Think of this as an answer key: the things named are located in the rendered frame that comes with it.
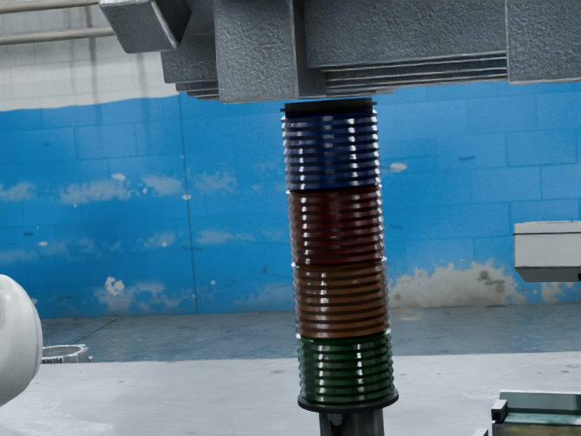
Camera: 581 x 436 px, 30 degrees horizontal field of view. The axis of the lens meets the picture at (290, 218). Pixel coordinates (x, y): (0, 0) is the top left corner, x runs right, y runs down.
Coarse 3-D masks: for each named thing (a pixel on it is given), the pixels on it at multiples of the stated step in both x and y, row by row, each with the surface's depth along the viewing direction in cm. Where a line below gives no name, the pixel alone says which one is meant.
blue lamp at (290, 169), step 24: (288, 120) 65; (312, 120) 64; (336, 120) 64; (360, 120) 64; (288, 144) 65; (312, 144) 64; (336, 144) 64; (360, 144) 64; (288, 168) 66; (312, 168) 64; (336, 168) 64; (360, 168) 64
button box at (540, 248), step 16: (528, 224) 114; (544, 224) 114; (560, 224) 113; (576, 224) 112; (528, 240) 114; (544, 240) 113; (560, 240) 113; (576, 240) 112; (528, 256) 113; (544, 256) 113; (560, 256) 112; (576, 256) 112; (528, 272) 115; (544, 272) 114; (560, 272) 114; (576, 272) 113
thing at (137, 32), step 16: (112, 0) 37; (128, 0) 36; (144, 0) 36; (160, 0) 37; (176, 0) 38; (112, 16) 37; (128, 16) 37; (144, 16) 37; (160, 16) 37; (176, 16) 38; (128, 32) 38; (144, 32) 37; (160, 32) 37; (176, 32) 38; (128, 48) 38; (144, 48) 38; (160, 48) 38; (176, 48) 38
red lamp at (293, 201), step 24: (288, 192) 66; (312, 192) 65; (336, 192) 64; (360, 192) 65; (288, 216) 67; (312, 216) 65; (336, 216) 64; (360, 216) 65; (312, 240) 65; (336, 240) 64; (360, 240) 65; (312, 264) 65; (336, 264) 65
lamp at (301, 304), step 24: (360, 264) 65; (384, 264) 67; (312, 288) 65; (336, 288) 65; (360, 288) 65; (384, 288) 66; (312, 312) 66; (336, 312) 65; (360, 312) 65; (384, 312) 66; (312, 336) 66; (336, 336) 65; (360, 336) 65
